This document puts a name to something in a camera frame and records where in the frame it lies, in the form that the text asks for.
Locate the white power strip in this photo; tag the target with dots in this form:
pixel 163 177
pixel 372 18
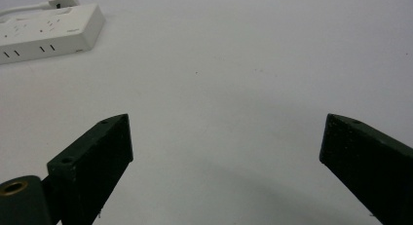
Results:
pixel 45 33

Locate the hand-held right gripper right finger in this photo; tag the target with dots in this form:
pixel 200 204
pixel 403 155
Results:
pixel 367 163

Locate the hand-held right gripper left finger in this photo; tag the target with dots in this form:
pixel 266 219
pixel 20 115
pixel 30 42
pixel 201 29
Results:
pixel 94 160

